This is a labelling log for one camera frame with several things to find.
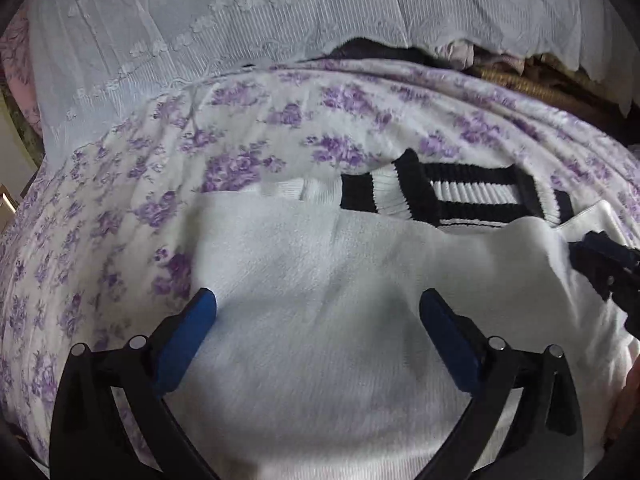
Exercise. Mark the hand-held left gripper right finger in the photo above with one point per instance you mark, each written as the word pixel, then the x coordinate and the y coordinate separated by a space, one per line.
pixel 450 345

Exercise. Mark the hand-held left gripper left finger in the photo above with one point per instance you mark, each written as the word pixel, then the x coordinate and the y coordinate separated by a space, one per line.
pixel 185 340

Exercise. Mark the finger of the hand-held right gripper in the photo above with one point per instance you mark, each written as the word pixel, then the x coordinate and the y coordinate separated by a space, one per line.
pixel 597 270
pixel 615 247

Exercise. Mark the white sweater with black trim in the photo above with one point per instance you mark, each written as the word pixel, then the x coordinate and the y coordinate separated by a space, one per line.
pixel 325 270

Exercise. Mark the person's right forearm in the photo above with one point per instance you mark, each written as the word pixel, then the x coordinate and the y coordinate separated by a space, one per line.
pixel 631 400

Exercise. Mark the pile of folded clothes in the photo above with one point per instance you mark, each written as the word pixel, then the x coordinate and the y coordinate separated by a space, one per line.
pixel 460 52

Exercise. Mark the purple floral bedsheet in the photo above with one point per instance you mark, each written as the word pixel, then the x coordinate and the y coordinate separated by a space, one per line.
pixel 125 185

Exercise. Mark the wicker basket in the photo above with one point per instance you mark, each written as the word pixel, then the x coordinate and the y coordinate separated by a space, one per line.
pixel 525 80

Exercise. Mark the dark cloth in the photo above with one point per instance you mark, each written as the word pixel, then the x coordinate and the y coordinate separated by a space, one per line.
pixel 370 50

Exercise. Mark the pink patterned cloth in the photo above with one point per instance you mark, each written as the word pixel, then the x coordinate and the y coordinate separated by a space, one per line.
pixel 15 60

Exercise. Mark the white lace cover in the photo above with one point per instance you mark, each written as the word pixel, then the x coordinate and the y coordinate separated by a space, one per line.
pixel 200 10

